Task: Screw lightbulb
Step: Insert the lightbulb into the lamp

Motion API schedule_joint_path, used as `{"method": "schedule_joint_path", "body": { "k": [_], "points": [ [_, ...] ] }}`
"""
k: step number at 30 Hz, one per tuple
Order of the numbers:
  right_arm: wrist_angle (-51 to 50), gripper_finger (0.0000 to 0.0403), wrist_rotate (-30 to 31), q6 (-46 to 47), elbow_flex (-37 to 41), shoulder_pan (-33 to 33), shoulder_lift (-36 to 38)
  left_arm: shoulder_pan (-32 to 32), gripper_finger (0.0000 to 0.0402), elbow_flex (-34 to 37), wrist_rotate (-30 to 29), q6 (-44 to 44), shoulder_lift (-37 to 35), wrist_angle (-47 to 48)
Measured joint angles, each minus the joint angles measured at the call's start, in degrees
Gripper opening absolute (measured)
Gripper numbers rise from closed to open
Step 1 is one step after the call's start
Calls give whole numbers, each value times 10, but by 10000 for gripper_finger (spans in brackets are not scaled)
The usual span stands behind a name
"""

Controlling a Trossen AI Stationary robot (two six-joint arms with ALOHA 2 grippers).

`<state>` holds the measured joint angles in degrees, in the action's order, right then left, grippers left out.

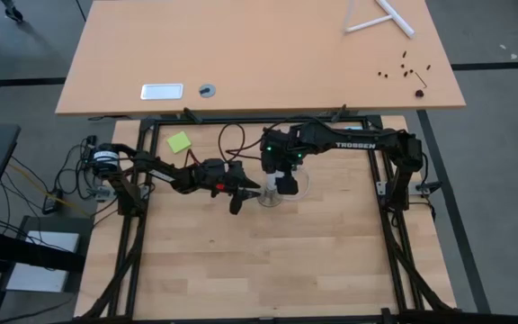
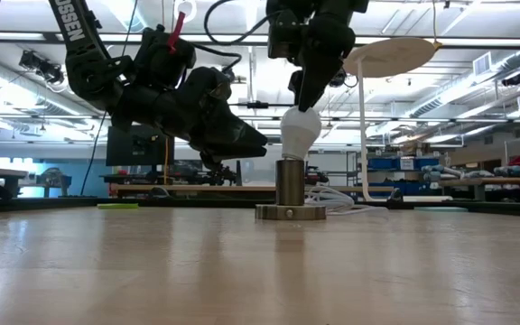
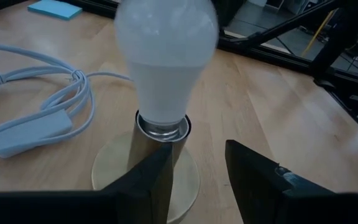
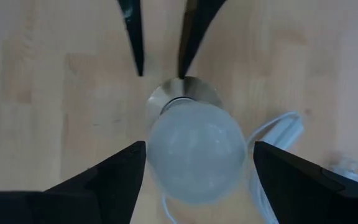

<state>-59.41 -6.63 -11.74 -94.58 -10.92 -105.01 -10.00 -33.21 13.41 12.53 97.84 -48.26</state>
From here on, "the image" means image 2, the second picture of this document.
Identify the grey machine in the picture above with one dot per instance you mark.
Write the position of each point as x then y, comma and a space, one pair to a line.
54, 178

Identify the blue sticky note pad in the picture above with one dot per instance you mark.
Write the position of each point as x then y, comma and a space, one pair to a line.
440, 209

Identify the black computer monitor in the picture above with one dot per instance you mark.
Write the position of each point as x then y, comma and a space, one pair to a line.
138, 146

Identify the black ceiling device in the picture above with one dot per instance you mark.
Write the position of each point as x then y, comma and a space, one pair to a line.
41, 67
512, 80

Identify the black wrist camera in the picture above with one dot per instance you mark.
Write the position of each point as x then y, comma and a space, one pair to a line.
282, 36
165, 54

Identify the brass lamp socket base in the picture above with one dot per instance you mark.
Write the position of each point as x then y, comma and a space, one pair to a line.
290, 182

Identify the white ceiling air vent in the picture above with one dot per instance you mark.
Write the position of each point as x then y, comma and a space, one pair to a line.
482, 64

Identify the blue storage bin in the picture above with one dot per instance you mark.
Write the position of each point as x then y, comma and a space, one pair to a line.
427, 162
382, 163

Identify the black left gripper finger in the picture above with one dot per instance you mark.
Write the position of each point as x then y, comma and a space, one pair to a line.
237, 137

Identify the white lightbulb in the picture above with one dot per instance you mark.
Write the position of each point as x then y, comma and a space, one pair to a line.
300, 131

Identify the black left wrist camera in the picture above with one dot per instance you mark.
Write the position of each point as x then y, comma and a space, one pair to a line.
165, 54

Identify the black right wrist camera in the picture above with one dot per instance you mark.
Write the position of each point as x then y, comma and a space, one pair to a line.
282, 36

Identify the white round-top stand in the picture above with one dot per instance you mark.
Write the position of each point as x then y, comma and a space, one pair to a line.
391, 56

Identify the black table clamp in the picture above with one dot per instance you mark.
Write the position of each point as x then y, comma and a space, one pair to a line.
395, 195
158, 192

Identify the green sticky note pad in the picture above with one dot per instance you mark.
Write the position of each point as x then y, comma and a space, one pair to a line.
117, 206

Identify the grey blue cylindrical part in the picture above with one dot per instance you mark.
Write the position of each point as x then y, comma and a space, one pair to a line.
517, 171
440, 171

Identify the black benchtop device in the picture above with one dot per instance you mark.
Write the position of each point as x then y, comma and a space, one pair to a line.
224, 177

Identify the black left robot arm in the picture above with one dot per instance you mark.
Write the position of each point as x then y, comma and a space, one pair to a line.
79, 45

